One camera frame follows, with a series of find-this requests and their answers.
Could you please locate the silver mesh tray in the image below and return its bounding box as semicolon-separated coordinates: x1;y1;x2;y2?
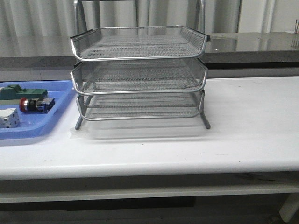
76;92;205;121
71;26;208;61
70;58;208;95

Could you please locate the red emergency stop button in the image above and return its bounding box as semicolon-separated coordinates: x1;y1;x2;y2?
19;98;55;113

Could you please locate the blue plastic tray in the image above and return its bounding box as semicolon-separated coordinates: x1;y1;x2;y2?
0;80;75;140

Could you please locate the grey stone counter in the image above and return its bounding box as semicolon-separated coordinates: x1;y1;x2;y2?
0;32;299;69

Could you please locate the green terminal block module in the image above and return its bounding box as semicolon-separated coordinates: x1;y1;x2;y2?
0;84;48;100

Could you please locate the white electrical connector block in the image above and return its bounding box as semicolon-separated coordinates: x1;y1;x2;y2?
0;108;20;128

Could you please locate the grey metal rack frame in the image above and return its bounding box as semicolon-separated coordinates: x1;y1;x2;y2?
75;0;211;130

